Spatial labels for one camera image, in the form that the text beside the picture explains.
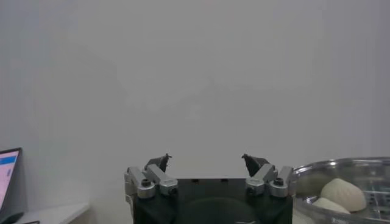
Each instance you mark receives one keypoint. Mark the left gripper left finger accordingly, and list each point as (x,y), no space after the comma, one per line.
(160,179)

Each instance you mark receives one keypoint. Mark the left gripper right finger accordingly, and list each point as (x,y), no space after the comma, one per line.
(262,179)

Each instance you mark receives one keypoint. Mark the white steamed baozi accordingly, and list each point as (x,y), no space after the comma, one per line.
(330,205)
(342,194)

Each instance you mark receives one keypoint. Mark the stainless steel steamer basket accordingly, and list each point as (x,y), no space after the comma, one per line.
(376,170)

